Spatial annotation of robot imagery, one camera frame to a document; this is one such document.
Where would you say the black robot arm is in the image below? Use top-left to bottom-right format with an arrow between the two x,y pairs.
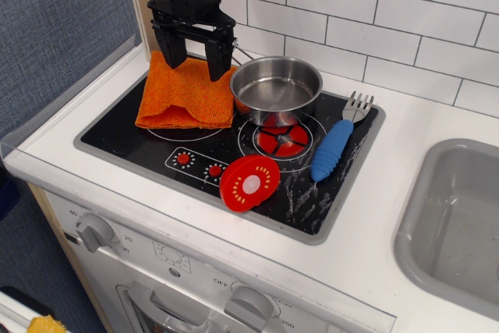
147,0 -> 236,82

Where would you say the white toy oven front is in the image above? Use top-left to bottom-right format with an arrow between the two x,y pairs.
47,193 -> 395,332

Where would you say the yellow cloth at corner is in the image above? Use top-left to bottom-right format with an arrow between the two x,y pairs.
27,315 -> 67,333

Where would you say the black toy stovetop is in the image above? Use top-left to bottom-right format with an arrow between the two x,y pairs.
74,80 -> 385,244

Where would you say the stainless steel pot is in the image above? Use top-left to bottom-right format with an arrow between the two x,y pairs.
229,56 -> 323,127

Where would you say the grey right oven knob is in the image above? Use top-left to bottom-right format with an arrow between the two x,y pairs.
224,286 -> 274,332

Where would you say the grey sink basin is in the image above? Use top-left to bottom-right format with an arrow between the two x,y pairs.
394,139 -> 498,320

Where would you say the grey left oven knob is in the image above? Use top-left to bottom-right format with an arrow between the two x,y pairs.
76,213 -> 115,253

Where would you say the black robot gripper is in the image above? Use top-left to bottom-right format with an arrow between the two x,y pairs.
147,0 -> 235,82

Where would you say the red toy tomato half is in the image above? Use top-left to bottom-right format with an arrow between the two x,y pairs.
219,155 -> 281,212

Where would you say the blue handled toy fork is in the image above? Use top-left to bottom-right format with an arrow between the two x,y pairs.
310,91 -> 374,182

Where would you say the grey oven knob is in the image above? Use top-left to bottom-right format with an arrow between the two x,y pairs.
224,286 -> 274,332
76,213 -> 115,253

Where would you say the orange napkin cloth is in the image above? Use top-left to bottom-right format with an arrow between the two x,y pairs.
135,51 -> 235,129

